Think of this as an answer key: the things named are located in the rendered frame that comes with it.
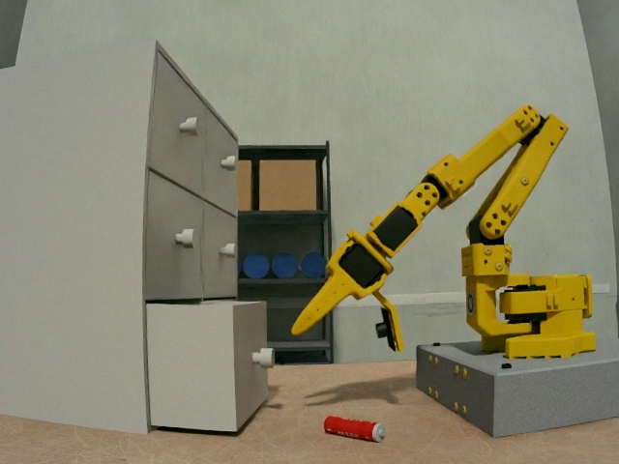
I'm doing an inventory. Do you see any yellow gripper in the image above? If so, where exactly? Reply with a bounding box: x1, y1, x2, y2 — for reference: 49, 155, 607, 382
291, 229, 404, 352

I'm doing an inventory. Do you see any red aa battery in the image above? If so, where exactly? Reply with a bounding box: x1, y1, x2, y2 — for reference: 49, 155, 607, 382
324, 416, 385, 442

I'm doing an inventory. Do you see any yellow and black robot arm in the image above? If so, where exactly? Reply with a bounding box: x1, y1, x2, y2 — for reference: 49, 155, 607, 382
364, 104, 596, 360

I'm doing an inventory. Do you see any grey chest of drawers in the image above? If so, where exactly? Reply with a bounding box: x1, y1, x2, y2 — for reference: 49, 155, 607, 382
0, 40, 238, 435

